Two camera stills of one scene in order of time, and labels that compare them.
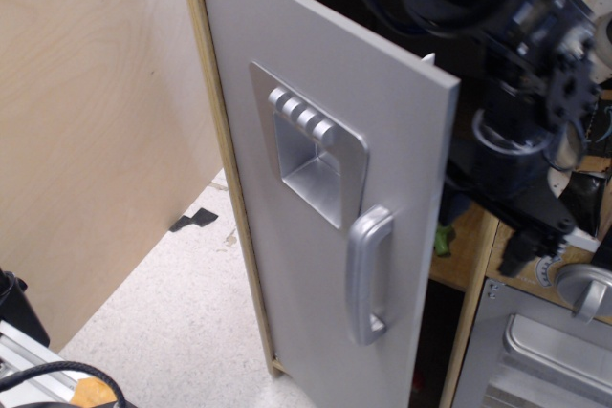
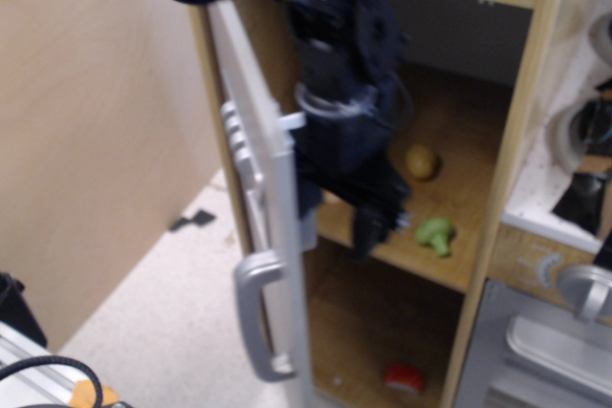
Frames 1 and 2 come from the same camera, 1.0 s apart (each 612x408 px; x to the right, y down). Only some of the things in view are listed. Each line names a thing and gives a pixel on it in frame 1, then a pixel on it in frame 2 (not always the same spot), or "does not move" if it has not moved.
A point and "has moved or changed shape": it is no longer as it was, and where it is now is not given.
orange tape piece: (92, 392) does not move
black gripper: (516, 192) → (343, 145)
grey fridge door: (340, 143) has moved or changed shape
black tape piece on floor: (201, 218) does not move
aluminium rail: (20, 352) does not move
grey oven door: (528, 351) does not move
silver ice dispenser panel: (312, 147) → (229, 111)
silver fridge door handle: (367, 273) → (251, 276)
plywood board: (109, 127) does not move
